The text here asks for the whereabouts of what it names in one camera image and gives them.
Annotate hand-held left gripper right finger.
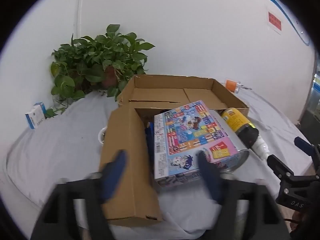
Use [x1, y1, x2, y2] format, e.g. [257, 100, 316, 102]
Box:
[197, 151, 287, 240]

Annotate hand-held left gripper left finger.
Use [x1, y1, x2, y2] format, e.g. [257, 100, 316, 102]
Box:
[32, 149, 128, 240]

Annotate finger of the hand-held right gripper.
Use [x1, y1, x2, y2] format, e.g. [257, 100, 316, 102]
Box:
[266, 154, 295, 181]
[294, 136, 317, 157]

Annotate grey metal can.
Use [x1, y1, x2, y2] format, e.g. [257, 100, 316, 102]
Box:
[210, 109, 250, 174]

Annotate colourful cartoon puzzle box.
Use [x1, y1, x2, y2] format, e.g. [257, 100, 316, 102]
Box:
[153, 100, 239, 188]

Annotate yellow bottle with black band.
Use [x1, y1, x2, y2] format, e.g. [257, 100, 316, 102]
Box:
[221, 107, 271, 161]

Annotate brown cardboard box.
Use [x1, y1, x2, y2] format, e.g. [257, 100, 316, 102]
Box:
[117, 74, 250, 120]

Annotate white cup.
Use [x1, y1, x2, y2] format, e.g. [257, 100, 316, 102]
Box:
[97, 127, 108, 144]

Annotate brown cardboard box lid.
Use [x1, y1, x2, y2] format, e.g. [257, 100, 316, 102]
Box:
[99, 106, 164, 228]

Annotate dark blue object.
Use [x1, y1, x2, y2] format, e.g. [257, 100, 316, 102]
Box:
[144, 121, 156, 160]

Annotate grey tablecloth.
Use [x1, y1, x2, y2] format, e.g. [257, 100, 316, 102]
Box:
[0, 85, 316, 240]

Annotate small orange labelled container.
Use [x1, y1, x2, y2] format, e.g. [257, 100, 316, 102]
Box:
[224, 79, 243, 94]

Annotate blue and white medicine box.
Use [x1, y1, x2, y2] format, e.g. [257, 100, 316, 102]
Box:
[25, 102, 47, 130]

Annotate potted green plant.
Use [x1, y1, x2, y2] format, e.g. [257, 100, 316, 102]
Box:
[50, 24, 156, 118]

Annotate red wall sign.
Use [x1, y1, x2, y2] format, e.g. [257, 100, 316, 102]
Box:
[265, 4, 283, 35]

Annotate white wall conduit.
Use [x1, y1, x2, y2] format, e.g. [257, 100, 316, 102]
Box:
[74, 0, 84, 39]

